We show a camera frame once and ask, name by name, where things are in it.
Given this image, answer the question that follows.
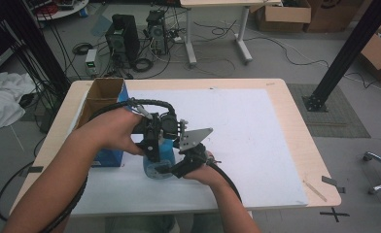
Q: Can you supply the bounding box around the blue plastic bottle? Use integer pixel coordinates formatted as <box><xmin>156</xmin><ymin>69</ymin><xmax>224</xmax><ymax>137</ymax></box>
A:
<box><xmin>142</xmin><ymin>138</ymin><xmax>177</xmax><ymax>181</ymax></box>

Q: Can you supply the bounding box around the open cardboard box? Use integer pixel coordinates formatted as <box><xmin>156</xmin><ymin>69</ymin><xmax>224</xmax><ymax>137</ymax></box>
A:
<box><xmin>256</xmin><ymin>0</ymin><xmax>313</xmax><ymax>33</ymax></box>

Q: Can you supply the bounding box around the thin wooden stick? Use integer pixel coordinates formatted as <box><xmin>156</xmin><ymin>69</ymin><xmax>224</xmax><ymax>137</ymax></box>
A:
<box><xmin>302</xmin><ymin>179</ymin><xmax>329</xmax><ymax>203</ymax></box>

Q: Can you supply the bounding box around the coiled black cable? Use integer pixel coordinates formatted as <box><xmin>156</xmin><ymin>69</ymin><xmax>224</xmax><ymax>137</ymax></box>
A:
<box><xmin>72</xmin><ymin>42</ymin><xmax>94</xmax><ymax>56</ymax></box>
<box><xmin>131</xmin><ymin>57</ymin><xmax>155</xmax><ymax>73</ymax></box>

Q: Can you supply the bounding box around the person's dark clothing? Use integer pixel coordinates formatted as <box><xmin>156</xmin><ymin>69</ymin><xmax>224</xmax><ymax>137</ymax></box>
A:
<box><xmin>104</xmin><ymin>212</ymin><xmax>255</xmax><ymax>233</ymax></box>

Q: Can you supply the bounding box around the white table mat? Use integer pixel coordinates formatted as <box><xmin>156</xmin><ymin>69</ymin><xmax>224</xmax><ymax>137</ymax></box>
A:
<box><xmin>70</xmin><ymin>87</ymin><xmax>309</xmax><ymax>217</ymax></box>

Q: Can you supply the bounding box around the round white table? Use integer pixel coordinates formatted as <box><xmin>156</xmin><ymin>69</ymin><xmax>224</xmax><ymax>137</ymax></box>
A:
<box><xmin>26</xmin><ymin>0</ymin><xmax>90</xmax><ymax>22</ymax></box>

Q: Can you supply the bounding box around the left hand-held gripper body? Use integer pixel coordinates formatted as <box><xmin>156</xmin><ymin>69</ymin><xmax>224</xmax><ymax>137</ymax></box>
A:
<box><xmin>131</xmin><ymin>110</ymin><xmax>189</xmax><ymax>144</ymax></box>

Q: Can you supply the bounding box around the white-legged desk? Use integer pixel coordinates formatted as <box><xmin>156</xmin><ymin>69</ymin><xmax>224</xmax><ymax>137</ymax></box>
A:
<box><xmin>178</xmin><ymin>0</ymin><xmax>284</xmax><ymax>66</ymax></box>

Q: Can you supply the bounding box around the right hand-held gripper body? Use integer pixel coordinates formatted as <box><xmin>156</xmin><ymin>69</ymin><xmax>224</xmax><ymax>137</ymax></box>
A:
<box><xmin>178</xmin><ymin>126</ymin><xmax>215</xmax><ymax>173</ymax></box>

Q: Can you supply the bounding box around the black metal post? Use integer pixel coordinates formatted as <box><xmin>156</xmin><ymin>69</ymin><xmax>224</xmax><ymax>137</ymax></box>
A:
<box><xmin>302</xmin><ymin>0</ymin><xmax>381</xmax><ymax>113</ymax></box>

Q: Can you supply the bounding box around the person's right hand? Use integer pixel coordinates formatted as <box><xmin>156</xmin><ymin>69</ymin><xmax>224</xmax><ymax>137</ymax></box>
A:
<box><xmin>182</xmin><ymin>151</ymin><xmax>227</xmax><ymax>188</ymax></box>

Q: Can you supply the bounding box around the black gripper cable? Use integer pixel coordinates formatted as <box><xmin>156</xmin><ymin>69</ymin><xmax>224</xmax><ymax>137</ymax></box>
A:
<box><xmin>41</xmin><ymin>97</ymin><xmax>177</xmax><ymax>233</ymax></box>
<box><xmin>207</xmin><ymin>159</ymin><xmax>244</xmax><ymax>206</ymax></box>

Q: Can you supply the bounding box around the closed brown cardboard box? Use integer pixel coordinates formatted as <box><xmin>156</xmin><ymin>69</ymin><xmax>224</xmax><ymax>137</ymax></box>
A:
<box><xmin>304</xmin><ymin>0</ymin><xmax>371</xmax><ymax>33</ymax></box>

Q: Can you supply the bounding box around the small grey computer tower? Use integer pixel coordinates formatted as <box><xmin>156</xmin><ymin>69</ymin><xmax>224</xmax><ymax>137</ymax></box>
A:
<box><xmin>145</xmin><ymin>9</ymin><xmax>169</xmax><ymax>56</ymax></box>

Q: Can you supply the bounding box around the grey floor mat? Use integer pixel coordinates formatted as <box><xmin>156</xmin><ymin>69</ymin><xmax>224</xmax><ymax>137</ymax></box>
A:
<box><xmin>287</xmin><ymin>83</ymin><xmax>372</xmax><ymax>140</ymax></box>

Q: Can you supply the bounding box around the person's left hand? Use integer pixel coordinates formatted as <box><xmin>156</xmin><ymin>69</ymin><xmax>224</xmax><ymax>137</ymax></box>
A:
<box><xmin>92</xmin><ymin>107</ymin><xmax>146</xmax><ymax>157</ymax></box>

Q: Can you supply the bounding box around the cardboard box with blue contents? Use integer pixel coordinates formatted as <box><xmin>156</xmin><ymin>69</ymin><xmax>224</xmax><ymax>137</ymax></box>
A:
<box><xmin>358</xmin><ymin>16</ymin><xmax>381</xmax><ymax>83</ymax></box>

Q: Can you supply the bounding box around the long black floor cable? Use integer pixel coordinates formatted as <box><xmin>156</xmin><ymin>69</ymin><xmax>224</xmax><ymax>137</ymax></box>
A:
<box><xmin>243</xmin><ymin>34</ymin><xmax>381</xmax><ymax>98</ymax></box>

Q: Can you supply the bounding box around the white cloth heap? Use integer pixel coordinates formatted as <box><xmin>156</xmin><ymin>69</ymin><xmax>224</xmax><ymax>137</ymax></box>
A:
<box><xmin>0</xmin><ymin>71</ymin><xmax>38</xmax><ymax>131</ymax></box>

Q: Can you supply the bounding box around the white power supply unit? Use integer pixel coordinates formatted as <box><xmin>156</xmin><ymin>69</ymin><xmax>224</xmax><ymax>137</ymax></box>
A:
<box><xmin>85</xmin><ymin>48</ymin><xmax>99</xmax><ymax>78</ymax></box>

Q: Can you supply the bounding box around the black tape strip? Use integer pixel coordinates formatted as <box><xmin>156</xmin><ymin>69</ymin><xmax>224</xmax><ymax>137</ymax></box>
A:
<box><xmin>321</xmin><ymin>175</ymin><xmax>346</xmax><ymax>194</ymax></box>
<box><xmin>18</xmin><ymin>165</ymin><xmax>45</xmax><ymax>178</ymax></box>

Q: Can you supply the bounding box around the chrome chair base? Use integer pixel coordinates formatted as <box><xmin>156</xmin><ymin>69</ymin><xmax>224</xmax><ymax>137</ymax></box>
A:
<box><xmin>363</xmin><ymin>150</ymin><xmax>381</xmax><ymax>195</ymax></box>

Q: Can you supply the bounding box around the large black computer tower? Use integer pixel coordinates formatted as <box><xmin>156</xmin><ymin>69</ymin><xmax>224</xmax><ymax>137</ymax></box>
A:
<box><xmin>105</xmin><ymin>13</ymin><xmax>141</xmax><ymax>66</ymax></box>

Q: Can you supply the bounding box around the black post with cables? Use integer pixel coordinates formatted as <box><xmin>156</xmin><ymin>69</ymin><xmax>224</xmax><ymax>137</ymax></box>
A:
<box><xmin>0</xmin><ymin>0</ymin><xmax>72</xmax><ymax>96</ymax></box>

